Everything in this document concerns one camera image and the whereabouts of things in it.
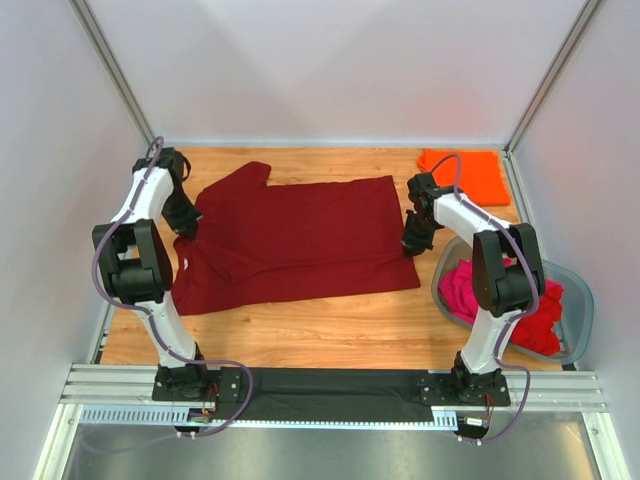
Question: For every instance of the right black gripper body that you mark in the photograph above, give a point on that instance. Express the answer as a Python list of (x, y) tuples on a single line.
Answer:
[(415, 236)]

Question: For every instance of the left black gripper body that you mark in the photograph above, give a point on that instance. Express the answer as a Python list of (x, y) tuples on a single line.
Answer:
[(185, 220)]

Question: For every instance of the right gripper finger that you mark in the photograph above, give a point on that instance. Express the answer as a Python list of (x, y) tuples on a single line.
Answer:
[(423, 247), (408, 249)]

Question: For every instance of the dark red t shirt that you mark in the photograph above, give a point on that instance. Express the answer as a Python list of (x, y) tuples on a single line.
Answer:
[(261, 243)]

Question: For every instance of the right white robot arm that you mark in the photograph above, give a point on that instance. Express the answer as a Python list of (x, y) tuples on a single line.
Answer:
[(507, 276)]

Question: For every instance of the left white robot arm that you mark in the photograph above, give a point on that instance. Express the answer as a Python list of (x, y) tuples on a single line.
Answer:
[(131, 268)]

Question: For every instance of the pink t shirt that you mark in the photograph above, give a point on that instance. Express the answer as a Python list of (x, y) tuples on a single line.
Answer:
[(457, 291)]

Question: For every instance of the folded orange t shirt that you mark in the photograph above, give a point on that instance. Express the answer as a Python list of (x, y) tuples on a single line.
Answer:
[(480, 179)]

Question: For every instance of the bright red t shirt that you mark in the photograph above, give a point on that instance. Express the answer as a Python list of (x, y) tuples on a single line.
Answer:
[(536, 332)]

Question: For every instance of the clear plastic basket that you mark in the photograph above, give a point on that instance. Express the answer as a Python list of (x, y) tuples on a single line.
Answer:
[(575, 326)]

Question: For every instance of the black cloth strip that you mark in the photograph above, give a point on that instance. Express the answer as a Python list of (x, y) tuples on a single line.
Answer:
[(336, 395)]

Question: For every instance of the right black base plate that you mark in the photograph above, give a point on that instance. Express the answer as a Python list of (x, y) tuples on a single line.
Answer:
[(443, 389)]

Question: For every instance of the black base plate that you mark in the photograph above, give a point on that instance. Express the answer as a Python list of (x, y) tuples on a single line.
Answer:
[(225, 387), (443, 389)]

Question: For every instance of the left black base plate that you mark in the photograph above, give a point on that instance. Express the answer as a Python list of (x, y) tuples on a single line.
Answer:
[(225, 387)]

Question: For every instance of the slotted cable duct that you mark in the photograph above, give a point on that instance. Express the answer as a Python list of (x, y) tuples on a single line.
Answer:
[(187, 417)]

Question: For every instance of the aluminium front rail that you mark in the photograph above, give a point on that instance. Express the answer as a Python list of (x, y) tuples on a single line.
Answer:
[(550, 391)]

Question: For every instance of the left aluminium frame post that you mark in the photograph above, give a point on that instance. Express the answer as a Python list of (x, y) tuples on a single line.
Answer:
[(105, 53)]

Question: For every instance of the aluminium frame post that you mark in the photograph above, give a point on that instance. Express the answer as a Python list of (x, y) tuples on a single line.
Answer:
[(560, 61), (105, 53)]

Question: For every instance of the right aluminium frame post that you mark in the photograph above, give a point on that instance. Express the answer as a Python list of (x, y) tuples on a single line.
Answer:
[(560, 61)]

